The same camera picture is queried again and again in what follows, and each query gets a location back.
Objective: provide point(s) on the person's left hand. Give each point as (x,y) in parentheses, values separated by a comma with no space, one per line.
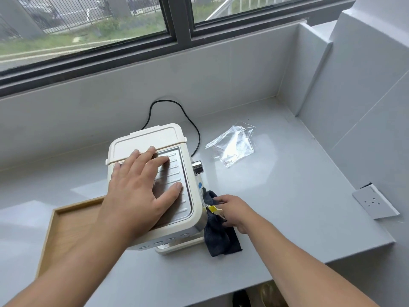
(131,195)

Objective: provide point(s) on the person's right hand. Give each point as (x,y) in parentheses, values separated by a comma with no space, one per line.
(238,212)

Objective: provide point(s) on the person's left middle finger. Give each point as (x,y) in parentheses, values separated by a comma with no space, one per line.
(142,159)

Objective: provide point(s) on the person's right thumb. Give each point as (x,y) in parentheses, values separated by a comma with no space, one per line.
(229,224)

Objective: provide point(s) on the person's left thumb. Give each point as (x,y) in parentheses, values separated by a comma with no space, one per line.
(168,195)

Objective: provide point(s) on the person's left little finger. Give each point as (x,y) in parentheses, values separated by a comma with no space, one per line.
(115,171)

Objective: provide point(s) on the dark grey cloth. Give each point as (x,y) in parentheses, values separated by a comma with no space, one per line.
(222,238)

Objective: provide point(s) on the cream coffee machine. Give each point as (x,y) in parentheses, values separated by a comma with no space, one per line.
(188,191)

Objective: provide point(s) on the person's left forearm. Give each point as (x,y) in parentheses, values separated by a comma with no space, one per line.
(70,262)

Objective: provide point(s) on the person's right forearm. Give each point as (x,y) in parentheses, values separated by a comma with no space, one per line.
(297,265)

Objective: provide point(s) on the small yellow tag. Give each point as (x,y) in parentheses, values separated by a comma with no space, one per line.
(213,209)

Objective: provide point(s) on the wooden tray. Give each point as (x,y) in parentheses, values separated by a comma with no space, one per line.
(68,230)

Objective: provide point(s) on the clear plastic bag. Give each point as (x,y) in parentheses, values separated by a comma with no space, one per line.
(233,145)

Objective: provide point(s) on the black metal fence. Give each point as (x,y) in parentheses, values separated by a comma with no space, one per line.
(64,11)

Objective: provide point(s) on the dark window frame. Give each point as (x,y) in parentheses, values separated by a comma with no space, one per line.
(179,22)

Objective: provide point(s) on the white wall socket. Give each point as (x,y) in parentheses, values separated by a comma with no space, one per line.
(375,201)

